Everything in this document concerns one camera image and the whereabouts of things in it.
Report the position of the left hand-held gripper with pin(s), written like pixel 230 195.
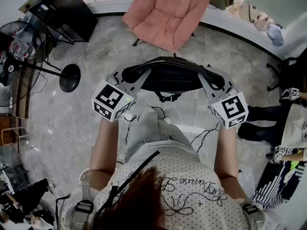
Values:
pixel 108 97

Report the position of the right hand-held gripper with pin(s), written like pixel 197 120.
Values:
pixel 233 109

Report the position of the black bag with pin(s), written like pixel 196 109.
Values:
pixel 172 75

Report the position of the pink cushioned chair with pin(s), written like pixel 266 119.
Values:
pixel 165 15

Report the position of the person's left forearm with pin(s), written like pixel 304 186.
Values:
pixel 104 142

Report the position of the person's right forearm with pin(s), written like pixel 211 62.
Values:
pixel 226 150

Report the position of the gray trousers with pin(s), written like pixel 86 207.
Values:
pixel 144 128

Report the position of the black standing fan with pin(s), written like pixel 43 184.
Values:
pixel 69 78

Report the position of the black office chair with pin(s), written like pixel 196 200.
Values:
pixel 291 73

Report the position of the blue cloth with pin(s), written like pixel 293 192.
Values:
pixel 275 35

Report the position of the beige handbag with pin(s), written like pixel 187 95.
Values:
pixel 262 21

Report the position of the cream tote bag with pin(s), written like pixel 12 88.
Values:
pixel 296 128

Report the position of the black monitor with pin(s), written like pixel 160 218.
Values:
pixel 69 11

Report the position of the white dotted shirt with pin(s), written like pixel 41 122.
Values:
pixel 192 176

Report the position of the pack of water bottles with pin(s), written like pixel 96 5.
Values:
pixel 24 49

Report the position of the brown wooden stool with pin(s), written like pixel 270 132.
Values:
pixel 9 122

